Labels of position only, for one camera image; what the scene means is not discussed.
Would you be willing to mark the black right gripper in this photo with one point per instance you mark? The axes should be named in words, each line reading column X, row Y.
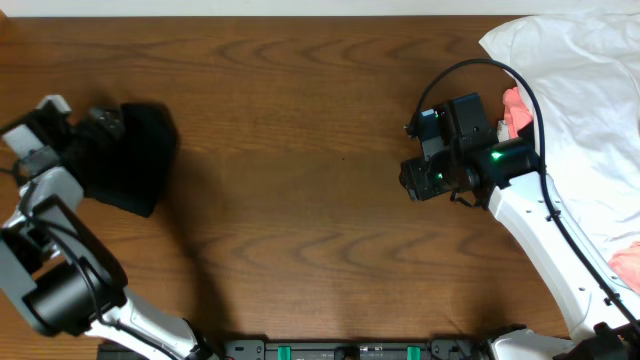
column 417, row 182

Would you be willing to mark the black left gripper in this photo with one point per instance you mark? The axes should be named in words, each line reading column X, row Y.
column 83, row 131

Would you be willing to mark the black t-shirt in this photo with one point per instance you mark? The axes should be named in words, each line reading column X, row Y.
column 131, row 175

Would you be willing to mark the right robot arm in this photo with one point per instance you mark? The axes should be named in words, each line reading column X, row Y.
column 461, row 152

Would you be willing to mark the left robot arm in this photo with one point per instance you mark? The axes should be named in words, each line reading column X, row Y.
column 57, row 274

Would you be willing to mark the pink garment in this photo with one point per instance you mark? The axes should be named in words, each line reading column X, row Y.
column 516, row 114

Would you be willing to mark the white t-shirt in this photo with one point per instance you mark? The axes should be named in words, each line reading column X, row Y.
column 584, row 72

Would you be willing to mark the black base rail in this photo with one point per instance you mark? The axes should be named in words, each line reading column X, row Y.
column 432, row 349

